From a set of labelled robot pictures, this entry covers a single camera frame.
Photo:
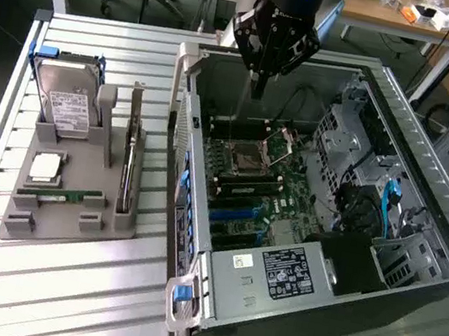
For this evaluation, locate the graphics card with metal bracket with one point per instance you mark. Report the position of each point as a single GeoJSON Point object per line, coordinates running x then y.
{"type": "Point", "coordinates": [128, 168]}

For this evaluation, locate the metal disk bay cage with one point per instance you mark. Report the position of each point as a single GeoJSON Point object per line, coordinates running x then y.
{"type": "Point", "coordinates": [338, 140]}

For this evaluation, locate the open metal socket cover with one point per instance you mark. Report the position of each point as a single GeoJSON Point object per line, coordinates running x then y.
{"type": "Point", "coordinates": [278, 145]}

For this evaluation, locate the white device with black top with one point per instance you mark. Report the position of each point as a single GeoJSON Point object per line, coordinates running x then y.
{"type": "Point", "coordinates": [421, 15]}

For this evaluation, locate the CPU socket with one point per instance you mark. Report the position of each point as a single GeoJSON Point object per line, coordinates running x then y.
{"type": "Point", "coordinates": [245, 158]}

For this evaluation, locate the green motherboard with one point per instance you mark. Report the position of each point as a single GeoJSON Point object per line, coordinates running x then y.
{"type": "Point", "coordinates": [299, 190]}

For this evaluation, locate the black installed RAM stick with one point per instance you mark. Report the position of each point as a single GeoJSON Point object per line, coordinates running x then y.
{"type": "Point", "coordinates": [246, 190]}

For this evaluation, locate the silver chipset heatsink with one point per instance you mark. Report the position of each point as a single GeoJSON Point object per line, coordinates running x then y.
{"type": "Point", "coordinates": [285, 231]}

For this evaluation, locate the hard disk in blue caddy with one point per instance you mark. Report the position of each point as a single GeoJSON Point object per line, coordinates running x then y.
{"type": "Point", "coordinates": [66, 105]}

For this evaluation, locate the black plastic air shroud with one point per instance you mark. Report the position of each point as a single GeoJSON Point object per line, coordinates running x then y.
{"type": "Point", "coordinates": [347, 263]}

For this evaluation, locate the grey parts rack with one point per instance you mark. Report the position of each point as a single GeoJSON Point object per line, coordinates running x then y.
{"type": "Point", "coordinates": [66, 175]}

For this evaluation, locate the green RAM stick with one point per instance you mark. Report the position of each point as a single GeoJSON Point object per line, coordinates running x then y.
{"type": "Point", "coordinates": [67, 194]}

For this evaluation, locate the silver CPU chip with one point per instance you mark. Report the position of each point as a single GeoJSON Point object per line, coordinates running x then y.
{"type": "Point", "coordinates": [45, 167]}

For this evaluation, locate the perforated metal disk bay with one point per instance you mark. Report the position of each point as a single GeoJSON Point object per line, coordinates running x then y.
{"type": "Point", "coordinates": [402, 269]}

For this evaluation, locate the grey power supply unit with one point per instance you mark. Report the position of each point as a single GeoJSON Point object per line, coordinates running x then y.
{"type": "Point", "coordinates": [229, 290]}

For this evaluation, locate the open black PC case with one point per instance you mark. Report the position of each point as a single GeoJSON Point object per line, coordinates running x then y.
{"type": "Point", "coordinates": [308, 335]}

